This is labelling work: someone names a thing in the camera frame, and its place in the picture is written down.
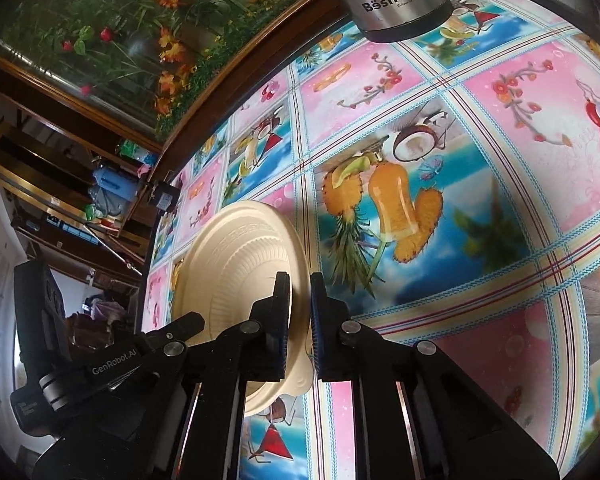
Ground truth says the large beige bowl with handles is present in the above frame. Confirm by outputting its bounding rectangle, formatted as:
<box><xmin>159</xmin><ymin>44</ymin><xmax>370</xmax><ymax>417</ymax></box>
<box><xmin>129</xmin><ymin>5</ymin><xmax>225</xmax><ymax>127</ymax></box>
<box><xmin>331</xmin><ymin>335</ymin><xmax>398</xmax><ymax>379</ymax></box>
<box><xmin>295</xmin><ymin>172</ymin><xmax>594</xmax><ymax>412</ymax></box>
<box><xmin>172</xmin><ymin>255</ymin><xmax>315</xmax><ymax>417</ymax></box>

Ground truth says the framed floral wall picture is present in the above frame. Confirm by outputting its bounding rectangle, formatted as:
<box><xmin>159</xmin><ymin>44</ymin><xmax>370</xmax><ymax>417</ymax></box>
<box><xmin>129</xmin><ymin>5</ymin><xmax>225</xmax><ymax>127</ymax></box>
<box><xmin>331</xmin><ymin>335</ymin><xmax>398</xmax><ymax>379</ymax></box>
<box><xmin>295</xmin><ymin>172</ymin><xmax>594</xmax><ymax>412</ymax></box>
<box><xmin>0</xmin><ymin>0</ymin><xmax>331</xmax><ymax>143</ymax></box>

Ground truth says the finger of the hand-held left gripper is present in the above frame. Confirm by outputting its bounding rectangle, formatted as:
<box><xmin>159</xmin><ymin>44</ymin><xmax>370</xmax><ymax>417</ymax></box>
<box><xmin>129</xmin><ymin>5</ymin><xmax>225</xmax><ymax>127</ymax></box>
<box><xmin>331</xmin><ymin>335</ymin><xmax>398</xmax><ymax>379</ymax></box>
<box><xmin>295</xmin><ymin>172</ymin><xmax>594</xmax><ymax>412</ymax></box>
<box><xmin>142</xmin><ymin>311</ymin><xmax>206</xmax><ymax>356</ymax></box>

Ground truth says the green and white bottle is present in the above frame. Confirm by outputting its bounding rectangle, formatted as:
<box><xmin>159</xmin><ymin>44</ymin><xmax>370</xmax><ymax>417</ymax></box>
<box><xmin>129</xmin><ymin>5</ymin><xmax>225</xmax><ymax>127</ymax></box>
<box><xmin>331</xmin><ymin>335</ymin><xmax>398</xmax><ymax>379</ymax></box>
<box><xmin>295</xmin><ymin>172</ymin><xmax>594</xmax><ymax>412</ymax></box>
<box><xmin>120</xmin><ymin>140</ymin><xmax>150</xmax><ymax>162</ymax></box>

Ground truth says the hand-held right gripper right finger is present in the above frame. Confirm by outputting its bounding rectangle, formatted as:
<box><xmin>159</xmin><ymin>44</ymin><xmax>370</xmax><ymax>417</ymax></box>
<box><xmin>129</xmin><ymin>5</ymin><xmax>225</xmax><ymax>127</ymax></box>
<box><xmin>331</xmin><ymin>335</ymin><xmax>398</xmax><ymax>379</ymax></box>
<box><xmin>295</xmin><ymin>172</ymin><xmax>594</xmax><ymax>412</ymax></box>
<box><xmin>309</xmin><ymin>271</ymin><xmax>561</xmax><ymax>480</ymax></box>

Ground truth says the printed fruit tablecloth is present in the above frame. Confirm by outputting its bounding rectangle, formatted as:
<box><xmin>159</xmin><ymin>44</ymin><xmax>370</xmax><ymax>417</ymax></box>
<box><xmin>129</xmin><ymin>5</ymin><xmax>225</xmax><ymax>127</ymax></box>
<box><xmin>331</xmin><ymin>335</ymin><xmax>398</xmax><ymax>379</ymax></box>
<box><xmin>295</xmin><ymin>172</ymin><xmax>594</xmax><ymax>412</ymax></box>
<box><xmin>142</xmin><ymin>0</ymin><xmax>600</xmax><ymax>480</ymax></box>

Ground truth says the blue plastic bottle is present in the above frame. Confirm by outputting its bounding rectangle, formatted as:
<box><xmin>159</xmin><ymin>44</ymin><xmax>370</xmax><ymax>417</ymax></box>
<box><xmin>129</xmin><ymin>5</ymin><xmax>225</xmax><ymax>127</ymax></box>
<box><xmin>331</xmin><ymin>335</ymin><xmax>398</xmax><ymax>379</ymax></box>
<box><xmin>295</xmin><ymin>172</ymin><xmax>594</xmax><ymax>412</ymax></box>
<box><xmin>92</xmin><ymin>167</ymin><xmax>137</xmax><ymax>201</ymax></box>

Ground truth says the stainless steel kettle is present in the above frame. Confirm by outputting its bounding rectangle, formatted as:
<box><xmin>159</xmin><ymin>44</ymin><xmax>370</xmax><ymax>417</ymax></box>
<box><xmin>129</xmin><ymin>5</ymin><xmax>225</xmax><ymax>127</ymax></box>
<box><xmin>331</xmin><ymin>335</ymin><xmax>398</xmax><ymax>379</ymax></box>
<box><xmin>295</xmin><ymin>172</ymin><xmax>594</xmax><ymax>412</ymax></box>
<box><xmin>307</xmin><ymin>0</ymin><xmax>453</xmax><ymax>44</ymax></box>

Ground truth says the small black object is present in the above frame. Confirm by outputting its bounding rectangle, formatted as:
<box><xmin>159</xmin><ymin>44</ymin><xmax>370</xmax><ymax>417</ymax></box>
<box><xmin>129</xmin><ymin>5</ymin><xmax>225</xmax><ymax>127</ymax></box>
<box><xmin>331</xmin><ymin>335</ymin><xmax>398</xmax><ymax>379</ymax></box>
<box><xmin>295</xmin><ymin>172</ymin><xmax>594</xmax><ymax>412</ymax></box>
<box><xmin>150</xmin><ymin>180</ymin><xmax>181</xmax><ymax>211</ymax></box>

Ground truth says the small beige bowl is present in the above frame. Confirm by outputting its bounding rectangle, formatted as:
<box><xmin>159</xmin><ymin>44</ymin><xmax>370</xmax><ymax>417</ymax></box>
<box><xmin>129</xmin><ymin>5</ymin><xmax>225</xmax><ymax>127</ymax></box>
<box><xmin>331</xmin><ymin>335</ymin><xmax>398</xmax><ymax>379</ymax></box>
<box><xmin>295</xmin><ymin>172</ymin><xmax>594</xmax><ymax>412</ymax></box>
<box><xmin>184</xmin><ymin>200</ymin><xmax>310</xmax><ymax>361</ymax></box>

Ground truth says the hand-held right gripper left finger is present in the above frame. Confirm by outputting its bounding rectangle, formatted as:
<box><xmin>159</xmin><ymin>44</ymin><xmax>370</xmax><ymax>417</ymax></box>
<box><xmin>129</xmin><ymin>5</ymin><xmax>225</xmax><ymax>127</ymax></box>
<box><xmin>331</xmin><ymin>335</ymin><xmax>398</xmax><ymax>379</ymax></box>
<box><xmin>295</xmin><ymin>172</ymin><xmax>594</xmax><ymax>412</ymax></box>
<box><xmin>35</xmin><ymin>271</ymin><xmax>295</xmax><ymax>480</ymax></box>

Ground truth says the wooden shelf unit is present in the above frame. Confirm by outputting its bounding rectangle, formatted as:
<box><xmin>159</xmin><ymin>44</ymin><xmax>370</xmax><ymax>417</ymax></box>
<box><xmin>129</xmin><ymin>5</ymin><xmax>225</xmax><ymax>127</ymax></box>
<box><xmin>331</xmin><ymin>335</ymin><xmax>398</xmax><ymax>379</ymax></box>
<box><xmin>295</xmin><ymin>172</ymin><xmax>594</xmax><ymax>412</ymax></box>
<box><xmin>0</xmin><ymin>115</ymin><xmax>156</xmax><ymax>261</ymax></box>

